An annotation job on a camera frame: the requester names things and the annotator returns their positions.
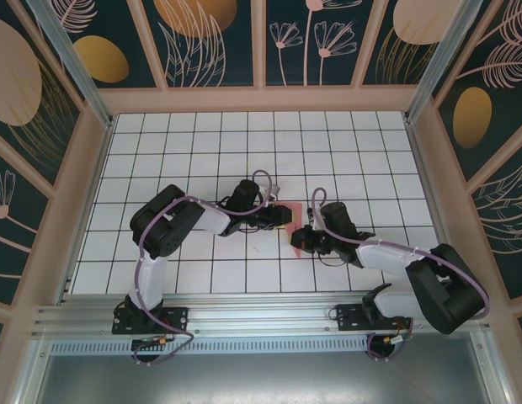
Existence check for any grey metal sheet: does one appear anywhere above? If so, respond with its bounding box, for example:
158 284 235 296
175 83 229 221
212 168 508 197
16 336 513 404

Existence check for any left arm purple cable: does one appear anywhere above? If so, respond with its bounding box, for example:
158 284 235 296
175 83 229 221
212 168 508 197
134 168 274 366

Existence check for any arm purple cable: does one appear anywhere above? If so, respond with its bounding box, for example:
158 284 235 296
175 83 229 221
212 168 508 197
311 188 493 364
134 168 274 366

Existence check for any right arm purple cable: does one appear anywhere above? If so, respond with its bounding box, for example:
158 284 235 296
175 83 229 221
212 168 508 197
311 188 493 364

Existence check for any aluminium mounting rail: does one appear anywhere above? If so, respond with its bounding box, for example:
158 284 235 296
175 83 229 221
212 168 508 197
31 293 493 338

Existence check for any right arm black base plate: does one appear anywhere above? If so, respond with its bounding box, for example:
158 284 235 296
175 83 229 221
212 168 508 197
335 303 413 333

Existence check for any aluminium side rail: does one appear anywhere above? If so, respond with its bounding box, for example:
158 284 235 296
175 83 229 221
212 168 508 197
403 117 468 300
56 115 115 305

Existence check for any perforated metal cable tray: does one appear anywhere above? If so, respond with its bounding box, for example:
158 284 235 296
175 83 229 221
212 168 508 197
50 334 477 355

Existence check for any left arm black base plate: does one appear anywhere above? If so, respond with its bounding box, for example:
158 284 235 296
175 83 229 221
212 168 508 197
111 306 190 336

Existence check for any aluminium corner post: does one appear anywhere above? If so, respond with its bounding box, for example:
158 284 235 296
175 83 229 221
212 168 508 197
27 0 115 128
402 0 485 124

